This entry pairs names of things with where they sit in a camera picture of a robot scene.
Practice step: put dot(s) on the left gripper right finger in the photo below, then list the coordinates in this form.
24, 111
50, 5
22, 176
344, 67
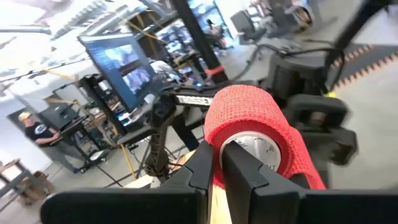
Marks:
280, 208

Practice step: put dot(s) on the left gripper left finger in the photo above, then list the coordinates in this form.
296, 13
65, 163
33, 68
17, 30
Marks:
140, 207

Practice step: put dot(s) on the red elastic bandage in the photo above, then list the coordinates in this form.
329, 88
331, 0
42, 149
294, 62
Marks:
248, 109

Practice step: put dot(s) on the black office chair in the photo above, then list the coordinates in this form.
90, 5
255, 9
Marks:
245, 23

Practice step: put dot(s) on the red tape band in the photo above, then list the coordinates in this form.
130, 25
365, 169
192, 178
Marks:
214, 70

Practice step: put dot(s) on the person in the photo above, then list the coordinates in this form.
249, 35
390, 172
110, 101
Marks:
40, 133
214, 32

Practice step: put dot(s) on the computer monitor showing video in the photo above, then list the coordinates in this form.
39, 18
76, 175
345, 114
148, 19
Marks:
124, 68

